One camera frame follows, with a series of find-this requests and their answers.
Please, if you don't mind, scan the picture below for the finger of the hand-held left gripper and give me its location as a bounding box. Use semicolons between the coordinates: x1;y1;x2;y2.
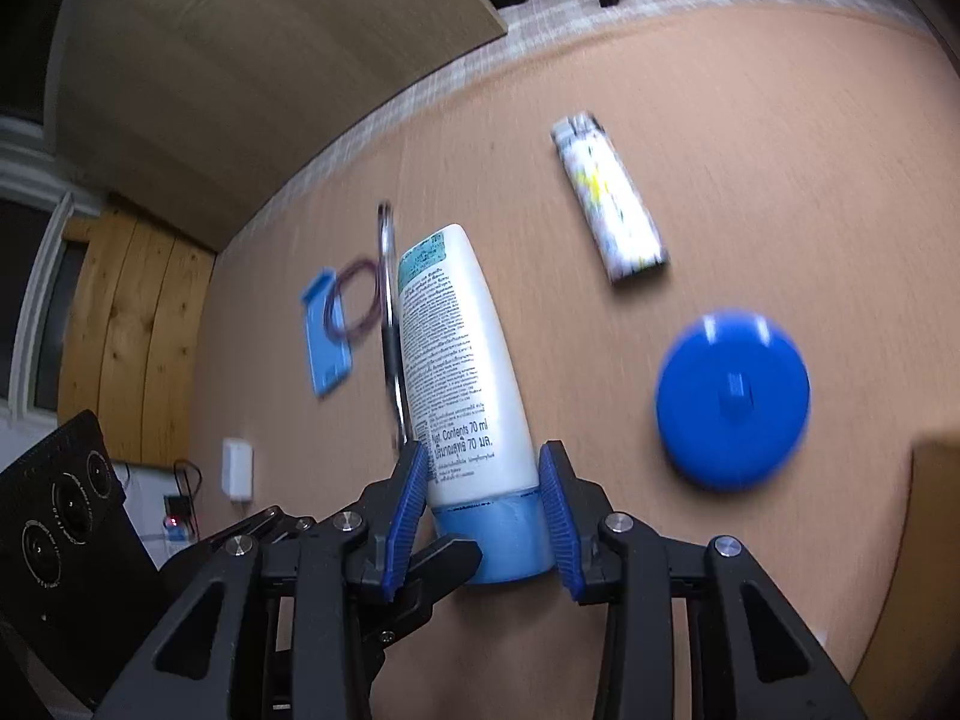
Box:
160;506;317;580
366;536;483;655

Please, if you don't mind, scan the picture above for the large light wooden board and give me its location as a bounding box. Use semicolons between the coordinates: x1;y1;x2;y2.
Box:
43;0;509;254

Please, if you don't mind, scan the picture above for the white wall charger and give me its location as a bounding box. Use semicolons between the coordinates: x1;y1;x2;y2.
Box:
220;436;257;504

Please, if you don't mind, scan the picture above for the cardboard box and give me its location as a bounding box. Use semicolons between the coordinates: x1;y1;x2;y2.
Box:
847;437;960;720

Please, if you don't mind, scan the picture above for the brown hair tie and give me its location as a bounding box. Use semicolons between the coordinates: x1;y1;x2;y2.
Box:
323;258;388;340

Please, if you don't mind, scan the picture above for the blue plastic phone holder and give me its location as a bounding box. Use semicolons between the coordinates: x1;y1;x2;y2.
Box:
301;268;384;399

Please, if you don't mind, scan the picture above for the round blue tape measure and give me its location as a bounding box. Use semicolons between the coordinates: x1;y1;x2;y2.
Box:
655;307;813;494

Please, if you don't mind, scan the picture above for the white lotion tube blue cap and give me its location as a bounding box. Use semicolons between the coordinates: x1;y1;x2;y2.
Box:
395;223;557;587

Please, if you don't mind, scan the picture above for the white power strip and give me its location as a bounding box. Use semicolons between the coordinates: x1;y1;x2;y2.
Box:
146;517;198;545

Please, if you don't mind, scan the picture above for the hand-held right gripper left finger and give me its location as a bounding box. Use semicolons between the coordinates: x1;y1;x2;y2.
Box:
94;439;431;720

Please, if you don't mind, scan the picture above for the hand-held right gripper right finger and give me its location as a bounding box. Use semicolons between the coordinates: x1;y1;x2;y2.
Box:
537;439;871;720

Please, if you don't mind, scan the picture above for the patterned white lighter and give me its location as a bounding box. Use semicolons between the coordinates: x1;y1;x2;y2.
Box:
550;112;669;285

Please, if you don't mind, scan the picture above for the white window frame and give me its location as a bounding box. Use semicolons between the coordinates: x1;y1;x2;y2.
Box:
0;112;107;422

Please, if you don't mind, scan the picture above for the black pen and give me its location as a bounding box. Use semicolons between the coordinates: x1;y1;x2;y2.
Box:
376;199;413;452

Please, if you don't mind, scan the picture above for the pine plank panel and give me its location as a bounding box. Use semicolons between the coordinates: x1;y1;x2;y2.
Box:
57;197;218;467

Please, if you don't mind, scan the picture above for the black power adapter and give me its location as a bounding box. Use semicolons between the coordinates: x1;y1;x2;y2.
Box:
165;493;200;535

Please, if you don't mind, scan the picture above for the black cable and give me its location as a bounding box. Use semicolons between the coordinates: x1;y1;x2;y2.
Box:
172;459;206;541

